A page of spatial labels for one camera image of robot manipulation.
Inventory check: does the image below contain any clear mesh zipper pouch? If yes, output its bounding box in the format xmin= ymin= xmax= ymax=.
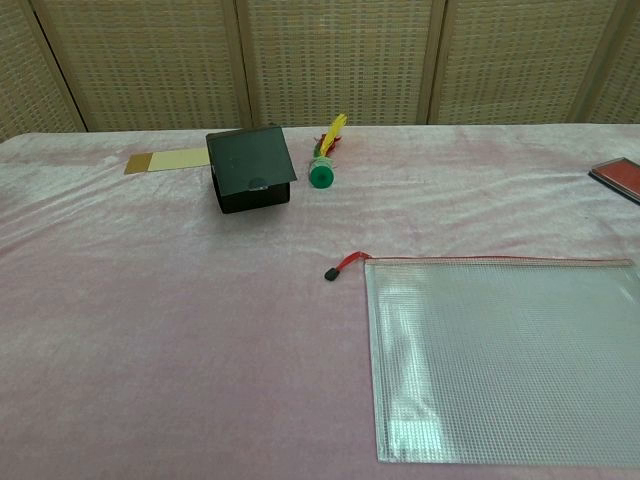
xmin=324 ymin=250 xmax=640 ymax=469

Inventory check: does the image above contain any feather shuttlecock green base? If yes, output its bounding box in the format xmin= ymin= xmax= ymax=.
xmin=308 ymin=113 xmax=348 ymax=190

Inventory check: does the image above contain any black cardboard box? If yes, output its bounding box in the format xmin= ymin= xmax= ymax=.
xmin=205 ymin=124 xmax=299 ymax=216

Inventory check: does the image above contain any beige bookmark gold end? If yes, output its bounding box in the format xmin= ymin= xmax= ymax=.
xmin=123 ymin=148 xmax=212 ymax=176

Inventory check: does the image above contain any woven bamboo folding screen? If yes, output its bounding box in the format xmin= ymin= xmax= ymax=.
xmin=0 ymin=0 xmax=640 ymax=144

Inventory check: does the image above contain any pink velvet tablecloth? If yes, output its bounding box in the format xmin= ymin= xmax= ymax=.
xmin=0 ymin=122 xmax=640 ymax=480

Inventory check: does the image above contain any red ink pad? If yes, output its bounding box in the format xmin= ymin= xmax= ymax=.
xmin=587 ymin=158 xmax=640 ymax=206

